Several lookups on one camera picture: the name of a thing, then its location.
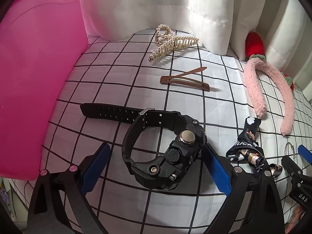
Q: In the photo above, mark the brown snap hair clip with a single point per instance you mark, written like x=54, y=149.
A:
x=182, y=79

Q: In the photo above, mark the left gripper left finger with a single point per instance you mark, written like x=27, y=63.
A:
x=47, y=214

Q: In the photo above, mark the pearl gold hair claw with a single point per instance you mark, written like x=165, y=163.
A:
x=167, y=41

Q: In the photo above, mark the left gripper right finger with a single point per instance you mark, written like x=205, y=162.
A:
x=264, y=213

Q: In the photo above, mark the pink fuzzy strawberry headband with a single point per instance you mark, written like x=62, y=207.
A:
x=265, y=84

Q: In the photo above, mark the black digital wristwatch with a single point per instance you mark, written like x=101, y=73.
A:
x=181, y=141

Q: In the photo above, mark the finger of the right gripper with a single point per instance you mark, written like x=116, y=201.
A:
x=305, y=153

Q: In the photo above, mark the pink storage box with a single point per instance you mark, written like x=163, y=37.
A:
x=41, y=40

